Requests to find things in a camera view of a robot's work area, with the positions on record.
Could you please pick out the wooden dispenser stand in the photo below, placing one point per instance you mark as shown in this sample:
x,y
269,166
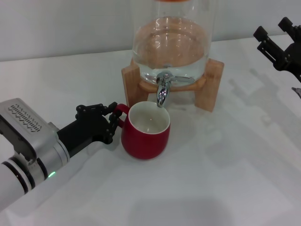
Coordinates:
x,y
134,89

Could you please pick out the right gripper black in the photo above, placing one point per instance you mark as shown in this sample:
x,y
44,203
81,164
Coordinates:
x,y
292,58

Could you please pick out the glass water dispenser jar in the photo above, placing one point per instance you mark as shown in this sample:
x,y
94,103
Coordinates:
x,y
171,35

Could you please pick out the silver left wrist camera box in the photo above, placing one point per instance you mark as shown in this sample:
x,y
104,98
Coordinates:
x,y
23,122

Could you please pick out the chrome faucet tap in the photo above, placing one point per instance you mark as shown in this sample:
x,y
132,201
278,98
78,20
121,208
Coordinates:
x,y
162,94

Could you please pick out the red cup white inside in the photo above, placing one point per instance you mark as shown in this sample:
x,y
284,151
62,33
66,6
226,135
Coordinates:
x,y
145,146

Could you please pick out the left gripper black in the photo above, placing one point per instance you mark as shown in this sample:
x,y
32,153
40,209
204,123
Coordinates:
x,y
87,129

